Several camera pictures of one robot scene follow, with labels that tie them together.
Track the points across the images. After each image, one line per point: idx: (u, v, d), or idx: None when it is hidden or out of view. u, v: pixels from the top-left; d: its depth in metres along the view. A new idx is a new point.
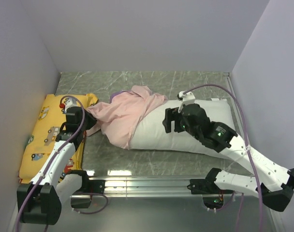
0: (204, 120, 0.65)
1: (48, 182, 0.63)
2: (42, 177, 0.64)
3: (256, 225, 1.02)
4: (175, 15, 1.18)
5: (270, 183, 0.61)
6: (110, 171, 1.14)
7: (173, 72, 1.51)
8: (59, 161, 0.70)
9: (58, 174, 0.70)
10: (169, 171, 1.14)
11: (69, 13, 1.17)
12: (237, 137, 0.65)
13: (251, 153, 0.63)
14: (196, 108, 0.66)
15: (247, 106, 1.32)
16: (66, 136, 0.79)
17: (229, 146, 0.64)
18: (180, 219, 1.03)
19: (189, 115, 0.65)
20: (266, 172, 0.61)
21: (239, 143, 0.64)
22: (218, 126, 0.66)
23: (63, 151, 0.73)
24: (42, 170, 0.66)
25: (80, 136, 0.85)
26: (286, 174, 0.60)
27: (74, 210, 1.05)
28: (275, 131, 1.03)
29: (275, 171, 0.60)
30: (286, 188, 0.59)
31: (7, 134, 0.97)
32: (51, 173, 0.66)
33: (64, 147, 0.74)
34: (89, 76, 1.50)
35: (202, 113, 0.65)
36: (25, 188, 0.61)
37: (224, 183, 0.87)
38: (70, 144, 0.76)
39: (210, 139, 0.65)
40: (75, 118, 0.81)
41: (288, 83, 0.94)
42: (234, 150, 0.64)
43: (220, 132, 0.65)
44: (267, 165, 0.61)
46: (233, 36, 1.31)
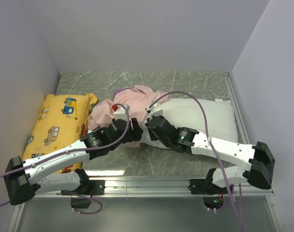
0: (169, 129, 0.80)
1: (30, 175, 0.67)
2: (32, 166, 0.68)
3: (256, 225, 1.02)
4: (174, 16, 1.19)
5: (242, 163, 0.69)
6: (110, 171, 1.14)
7: (173, 72, 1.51)
8: (59, 161, 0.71)
9: (51, 171, 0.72)
10: (169, 171, 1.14)
11: (69, 13, 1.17)
12: (198, 134, 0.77)
13: (213, 142, 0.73)
14: (160, 121, 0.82)
15: (247, 106, 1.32)
16: (92, 141, 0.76)
17: (193, 145, 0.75)
18: (180, 219, 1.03)
19: (155, 128, 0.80)
20: (232, 154, 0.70)
21: (200, 138, 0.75)
22: (183, 131, 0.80)
23: (72, 155, 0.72)
24: (40, 160, 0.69)
25: (104, 152, 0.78)
26: (251, 150, 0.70)
27: (74, 210, 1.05)
28: (275, 131, 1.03)
29: (240, 150, 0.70)
30: (254, 162, 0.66)
31: (7, 134, 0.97)
32: (42, 167, 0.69)
33: (76, 152, 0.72)
34: (89, 76, 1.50)
35: (165, 123, 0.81)
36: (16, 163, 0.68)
37: (219, 181, 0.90)
38: (84, 153, 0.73)
39: (178, 144, 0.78)
40: (113, 133, 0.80)
41: (288, 82, 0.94)
42: (199, 144, 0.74)
43: (183, 135, 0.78)
44: (229, 148, 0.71)
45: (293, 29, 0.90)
46: (232, 36, 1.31)
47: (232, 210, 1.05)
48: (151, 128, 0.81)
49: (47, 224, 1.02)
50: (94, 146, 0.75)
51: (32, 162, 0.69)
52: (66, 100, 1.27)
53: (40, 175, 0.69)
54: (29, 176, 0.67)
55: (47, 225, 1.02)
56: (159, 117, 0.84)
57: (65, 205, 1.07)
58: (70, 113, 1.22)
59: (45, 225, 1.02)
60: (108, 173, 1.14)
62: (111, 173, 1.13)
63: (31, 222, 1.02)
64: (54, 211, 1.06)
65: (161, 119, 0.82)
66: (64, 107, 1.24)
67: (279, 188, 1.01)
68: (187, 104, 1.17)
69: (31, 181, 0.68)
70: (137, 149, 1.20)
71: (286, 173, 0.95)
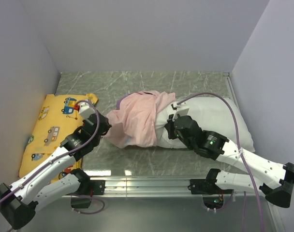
0: (196, 131, 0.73)
1: (22, 196, 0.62)
2: (20, 187, 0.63)
3: (256, 224, 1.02)
4: (174, 16, 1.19)
5: (269, 181, 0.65)
6: (110, 171, 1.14)
7: (173, 72, 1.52)
8: (46, 174, 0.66)
9: (42, 185, 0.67)
10: (169, 171, 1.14)
11: (69, 13, 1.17)
12: (228, 143, 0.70)
13: (244, 155, 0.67)
14: (188, 123, 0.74)
15: (247, 106, 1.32)
16: (72, 143, 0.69)
17: (223, 153, 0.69)
18: (180, 219, 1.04)
19: (183, 128, 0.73)
20: (262, 171, 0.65)
21: (231, 147, 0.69)
22: (210, 135, 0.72)
23: (57, 164, 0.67)
24: (26, 179, 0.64)
25: (88, 150, 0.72)
26: (283, 169, 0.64)
27: (74, 210, 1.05)
28: (275, 132, 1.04)
29: (271, 168, 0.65)
30: (285, 183, 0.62)
31: (6, 134, 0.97)
32: (31, 185, 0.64)
33: (60, 159, 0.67)
34: (89, 76, 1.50)
35: (194, 125, 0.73)
36: (3, 189, 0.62)
37: (225, 183, 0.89)
38: (69, 157, 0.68)
39: (204, 149, 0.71)
40: (90, 128, 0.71)
41: (288, 82, 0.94)
42: (228, 155, 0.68)
43: (212, 140, 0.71)
44: (260, 164, 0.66)
45: None
46: (232, 36, 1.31)
47: (231, 210, 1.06)
48: (178, 128, 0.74)
49: (47, 224, 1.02)
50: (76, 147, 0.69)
51: (19, 184, 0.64)
52: (66, 100, 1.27)
53: (33, 192, 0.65)
54: (21, 198, 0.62)
55: (47, 225, 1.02)
56: (188, 117, 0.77)
57: (65, 205, 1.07)
58: (71, 113, 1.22)
59: (46, 225, 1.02)
60: (108, 173, 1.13)
62: (111, 174, 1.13)
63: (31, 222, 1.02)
64: (54, 211, 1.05)
65: (191, 121, 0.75)
66: (64, 107, 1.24)
67: None
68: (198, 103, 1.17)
69: (25, 200, 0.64)
70: (137, 149, 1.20)
71: None
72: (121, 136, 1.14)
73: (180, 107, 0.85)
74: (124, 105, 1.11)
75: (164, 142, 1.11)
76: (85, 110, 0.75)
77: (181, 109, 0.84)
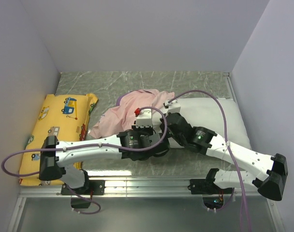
0: (184, 127, 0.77)
1: (58, 158, 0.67)
2: (63, 150, 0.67)
3: (256, 224, 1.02)
4: (174, 16, 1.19)
5: (257, 173, 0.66)
6: (110, 171, 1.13)
7: (173, 72, 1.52)
8: (89, 153, 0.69)
9: (80, 159, 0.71)
10: (169, 171, 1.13)
11: (69, 13, 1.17)
12: (216, 137, 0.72)
13: (231, 148, 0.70)
14: (177, 118, 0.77)
15: (247, 106, 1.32)
16: (128, 141, 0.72)
17: (211, 146, 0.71)
18: (181, 219, 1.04)
19: (171, 124, 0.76)
20: (250, 163, 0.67)
21: (218, 142, 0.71)
22: (199, 130, 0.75)
23: (104, 150, 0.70)
24: (73, 147, 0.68)
25: (134, 155, 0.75)
26: (271, 160, 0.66)
27: (74, 210, 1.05)
28: (275, 132, 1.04)
29: (258, 160, 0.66)
30: (272, 173, 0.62)
31: (6, 134, 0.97)
32: (72, 154, 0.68)
33: (108, 148, 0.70)
34: (89, 76, 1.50)
35: (182, 122, 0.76)
36: (50, 142, 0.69)
37: (222, 182, 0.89)
38: (117, 152, 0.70)
39: (193, 143, 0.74)
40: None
41: (288, 82, 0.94)
42: (216, 148, 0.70)
43: (200, 135, 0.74)
44: (247, 155, 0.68)
45: None
46: (233, 36, 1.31)
47: (231, 210, 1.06)
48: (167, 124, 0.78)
49: (47, 224, 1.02)
50: (128, 146, 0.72)
51: (65, 146, 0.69)
52: (66, 100, 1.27)
53: (69, 160, 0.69)
54: (57, 159, 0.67)
55: (47, 225, 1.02)
56: (177, 114, 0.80)
57: (65, 205, 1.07)
58: (70, 113, 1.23)
59: (46, 225, 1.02)
60: (108, 172, 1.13)
62: (111, 173, 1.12)
63: (31, 223, 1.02)
64: (55, 210, 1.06)
65: (179, 116, 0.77)
66: (64, 107, 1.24)
67: None
68: (194, 102, 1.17)
69: (60, 164, 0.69)
70: None
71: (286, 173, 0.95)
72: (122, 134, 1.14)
73: (171, 105, 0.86)
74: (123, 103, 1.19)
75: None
76: (145, 117, 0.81)
77: (173, 108, 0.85)
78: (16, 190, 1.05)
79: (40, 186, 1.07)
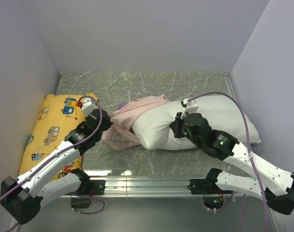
0: (206, 129, 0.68)
1: (29, 189, 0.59)
2: (27, 179, 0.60)
3: (256, 224, 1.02)
4: (174, 16, 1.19)
5: (274, 188, 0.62)
6: (113, 171, 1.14)
7: (173, 72, 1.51)
8: (52, 167, 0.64)
9: (49, 177, 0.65)
10: (169, 171, 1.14)
11: (69, 13, 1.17)
12: (239, 144, 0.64)
13: (254, 160, 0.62)
14: (199, 119, 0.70)
15: (247, 106, 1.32)
16: (77, 137, 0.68)
17: (232, 155, 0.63)
18: (181, 219, 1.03)
19: (192, 125, 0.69)
20: (270, 178, 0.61)
21: (240, 151, 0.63)
22: (220, 135, 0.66)
23: (63, 156, 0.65)
24: (33, 170, 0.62)
25: (92, 142, 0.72)
26: (290, 178, 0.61)
27: (74, 210, 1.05)
28: (275, 132, 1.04)
29: (279, 175, 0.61)
30: (291, 192, 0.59)
31: (6, 133, 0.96)
32: (38, 177, 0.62)
33: (66, 152, 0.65)
34: (89, 76, 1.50)
35: (204, 123, 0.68)
36: (9, 182, 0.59)
37: (226, 185, 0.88)
38: (74, 150, 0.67)
39: (213, 148, 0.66)
40: (95, 122, 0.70)
41: (288, 82, 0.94)
42: (237, 158, 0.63)
43: (222, 140, 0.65)
44: (270, 169, 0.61)
45: (293, 30, 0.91)
46: (232, 36, 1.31)
47: (231, 210, 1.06)
48: (187, 125, 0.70)
49: (47, 224, 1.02)
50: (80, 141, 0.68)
51: (25, 177, 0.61)
52: (66, 100, 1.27)
53: (40, 184, 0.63)
54: (28, 191, 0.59)
55: (47, 225, 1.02)
56: (198, 115, 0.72)
57: (65, 205, 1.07)
58: (70, 113, 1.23)
59: (46, 225, 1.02)
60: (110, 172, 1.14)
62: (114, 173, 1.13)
63: (31, 223, 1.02)
64: (54, 211, 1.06)
65: (201, 118, 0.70)
66: (64, 107, 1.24)
67: None
68: (199, 104, 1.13)
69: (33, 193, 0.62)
70: (137, 149, 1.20)
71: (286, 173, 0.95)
72: (124, 140, 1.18)
73: (189, 105, 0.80)
74: (121, 111, 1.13)
75: (172, 144, 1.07)
76: (87, 105, 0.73)
77: (191, 107, 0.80)
78: None
79: None
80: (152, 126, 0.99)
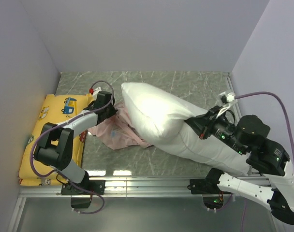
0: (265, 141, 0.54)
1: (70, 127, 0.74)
2: (67, 123, 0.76)
3: (255, 224, 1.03)
4: (174, 17, 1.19)
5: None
6: (115, 171, 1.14)
7: (173, 72, 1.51)
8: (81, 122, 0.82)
9: (77, 131, 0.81)
10: (169, 171, 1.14)
11: (69, 13, 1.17)
12: (289, 163, 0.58)
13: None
14: (258, 125, 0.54)
15: (247, 106, 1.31)
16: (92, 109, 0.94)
17: (284, 176, 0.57)
18: (181, 219, 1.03)
19: (251, 134, 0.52)
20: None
21: (290, 171, 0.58)
22: (278, 150, 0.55)
23: (88, 117, 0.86)
24: (70, 119, 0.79)
25: (104, 115, 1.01)
26: None
27: (74, 210, 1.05)
28: (275, 132, 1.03)
29: None
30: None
31: (6, 133, 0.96)
32: (74, 124, 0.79)
33: (89, 114, 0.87)
34: (89, 76, 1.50)
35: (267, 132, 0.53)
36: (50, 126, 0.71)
37: (228, 188, 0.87)
38: (94, 115, 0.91)
39: (264, 163, 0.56)
40: (104, 98, 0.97)
41: (287, 82, 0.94)
42: (286, 179, 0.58)
43: (279, 156, 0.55)
44: None
45: (293, 30, 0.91)
46: (232, 36, 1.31)
47: (231, 210, 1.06)
48: (246, 132, 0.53)
49: (47, 224, 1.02)
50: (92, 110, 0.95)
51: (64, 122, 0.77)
52: (66, 100, 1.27)
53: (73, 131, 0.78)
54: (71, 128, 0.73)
55: (47, 225, 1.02)
56: (257, 118, 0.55)
57: (65, 205, 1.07)
58: (70, 113, 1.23)
59: (45, 225, 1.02)
60: (113, 172, 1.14)
62: (117, 173, 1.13)
63: (31, 223, 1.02)
64: (54, 211, 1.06)
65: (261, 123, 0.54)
66: (64, 107, 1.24)
67: None
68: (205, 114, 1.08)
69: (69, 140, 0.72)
70: (137, 149, 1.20)
71: None
72: (119, 138, 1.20)
73: (232, 103, 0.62)
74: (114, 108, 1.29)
75: (177, 140, 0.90)
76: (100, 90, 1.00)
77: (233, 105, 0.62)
78: (17, 190, 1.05)
79: (40, 186, 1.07)
80: (165, 110, 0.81)
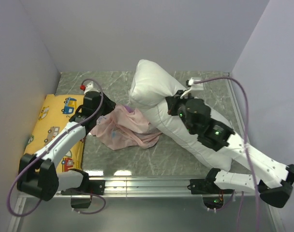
0: (208, 119, 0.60)
1: (51, 159, 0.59)
2: (46, 151, 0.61)
3: (256, 224, 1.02)
4: (174, 17, 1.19)
5: (270, 181, 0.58)
6: (115, 171, 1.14)
7: (173, 72, 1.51)
8: (66, 142, 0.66)
9: (62, 154, 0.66)
10: (169, 171, 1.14)
11: (69, 13, 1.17)
12: (235, 135, 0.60)
13: (249, 151, 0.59)
14: (201, 106, 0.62)
15: (247, 106, 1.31)
16: (80, 119, 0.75)
17: (227, 145, 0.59)
18: (181, 219, 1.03)
19: (194, 112, 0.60)
20: (264, 169, 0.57)
21: (235, 141, 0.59)
22: (216, 125, 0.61)
23: (73, 132, 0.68)
24: (50, 144, 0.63)
25: (94, 122, 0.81)
26: (286, 170, 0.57)
27: (74, 210, 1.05)
28: (275, 132, 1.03)
29: (273, 167, 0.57)
30: (286, 185, 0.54)
31: (6, 133, 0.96)
32: (56, 150, 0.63)
33: (75, 128, 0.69)
34: (89, 76, 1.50)
35: (207, 111, 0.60)
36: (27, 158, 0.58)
37: (223, 182, 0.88)
38: (82, 127, 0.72)
39: (207, 138, 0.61)
40: (91, 103, 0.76)
41: (287, 82, 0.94)
42: (231, 149, 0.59)
43: (218, 130, 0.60)
44: (264, 161, 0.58)
45: (293, 30, 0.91)
46: (232, 36, 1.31)
47: (231, 210, 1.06)
48: (189, 111, 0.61)
49: (47, 224, 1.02)
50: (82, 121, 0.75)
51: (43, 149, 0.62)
52: (66, 100, 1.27)
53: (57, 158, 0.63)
54: (50, 161, 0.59)
55: (47, 225, 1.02)
56: (201, 101, 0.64)
57: (65, 206, 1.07)
58: (70, 113, 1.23)
59: (45, 226, 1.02)
60: (114, 173, 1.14)
62: (118, 174, 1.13)
63: (31, 222, 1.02)
64: (54, 211, 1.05)
65: (204, 105, 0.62)
66: (64, 107, 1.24)
67: None
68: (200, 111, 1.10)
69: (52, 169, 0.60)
70: (137, 149, 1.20)
71: None
72: (119, 139, 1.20)
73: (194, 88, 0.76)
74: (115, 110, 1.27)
75: (154, 112, 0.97)
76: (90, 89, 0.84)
77: (195, 89, 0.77)
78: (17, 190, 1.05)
79: None
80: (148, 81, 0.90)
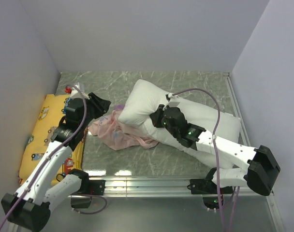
0: (182, 123, 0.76)
1: (32, 199, 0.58)
2: (27, 190, 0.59)
3: (255, 224, 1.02)
4: (174, 17, 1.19)
5: (242, 164, 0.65)
6: (119, 171, 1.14)
7: (173, 72, 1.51)
8: (49, 170, 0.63)
9: (48, 183, 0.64)
10: (169, 171, 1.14)
11: (69, 13, 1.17)
12: (205, 131, 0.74)
13: (216, 140, 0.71)
14: (176, 113, 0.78)
15: (247, 106, 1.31)
16: (64, 134, 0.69)
17: (198, 140, 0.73)
18: (181, 219, 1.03)
19: (170, 118, 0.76)
20: (232, 153, 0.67)
21: (206, 135, 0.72)
22: (192, 127, 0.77)
23: (55, 157, 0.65)
24: (31, 180, 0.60)
25: (80, 135, 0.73)
26: (253, 151, 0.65)
27: (74, 210, 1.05)
28: (274, 132, 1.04)
29: (241, 150, 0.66)
30: (252, 163, 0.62)
31: (6, 133, 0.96)
32: (37, 184, 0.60)
33: (57, 152, 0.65)
34: (89, 76, 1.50)
35: (180, 117, 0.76)
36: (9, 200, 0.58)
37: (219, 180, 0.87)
38: (65, 148, 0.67)
39: (185, 139, 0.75)
40: (75, 114, 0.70)
41: (287, 81, 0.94)
42: (202, 142, 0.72)
43: (191, 131, 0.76)
44: (231, 147, 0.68)
45: (293, 29, 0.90)
46: (232, 36, 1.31)
47: None
48: (167, 118, 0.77)
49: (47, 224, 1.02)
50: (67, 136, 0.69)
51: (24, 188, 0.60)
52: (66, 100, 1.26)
53: (41, 192, 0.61)
54: (32, 201, 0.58)
55: (47, 225, 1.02)
56: (177, 109, 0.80)
57: (65, 205, 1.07)
58: None
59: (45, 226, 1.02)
60: (117, 173, 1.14)
62: (121, 173, 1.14)
63: None
64: (54, 211, 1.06)
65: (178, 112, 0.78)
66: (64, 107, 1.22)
67: (278, 189, 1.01)
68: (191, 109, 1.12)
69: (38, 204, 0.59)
70: (137, 149, 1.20)
71: (286, 173, 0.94)
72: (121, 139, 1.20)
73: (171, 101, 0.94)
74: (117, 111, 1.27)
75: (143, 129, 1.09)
76: (75, 94, 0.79)
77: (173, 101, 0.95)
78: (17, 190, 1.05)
79: None
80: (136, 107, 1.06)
